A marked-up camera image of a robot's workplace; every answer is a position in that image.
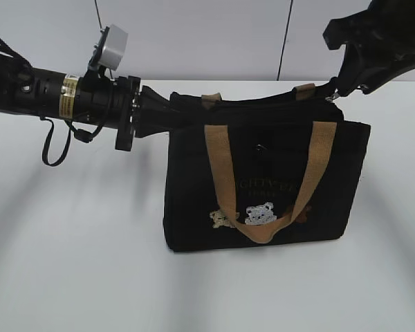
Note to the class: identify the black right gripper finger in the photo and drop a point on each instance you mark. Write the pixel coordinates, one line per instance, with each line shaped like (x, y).
(383, 72)
(355, 71)

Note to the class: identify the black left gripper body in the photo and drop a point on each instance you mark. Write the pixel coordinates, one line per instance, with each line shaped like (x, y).
(127, 101)

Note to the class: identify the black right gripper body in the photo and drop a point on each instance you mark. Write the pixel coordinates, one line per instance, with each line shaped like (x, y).
(385, 31)

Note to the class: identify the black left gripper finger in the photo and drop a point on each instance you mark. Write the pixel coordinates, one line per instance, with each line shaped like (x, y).
(152, 103)
(148, 121)

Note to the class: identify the silver metal zipper pull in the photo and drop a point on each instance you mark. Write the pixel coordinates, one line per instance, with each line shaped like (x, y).
(333, 97)

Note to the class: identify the black canvas tote bag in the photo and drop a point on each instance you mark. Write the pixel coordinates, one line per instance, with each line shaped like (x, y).
(270, 171)

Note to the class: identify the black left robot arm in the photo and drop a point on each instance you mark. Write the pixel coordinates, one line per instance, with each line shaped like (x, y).
(49, 94)

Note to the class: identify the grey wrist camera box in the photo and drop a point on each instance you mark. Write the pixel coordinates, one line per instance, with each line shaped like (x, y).
(110, 49)

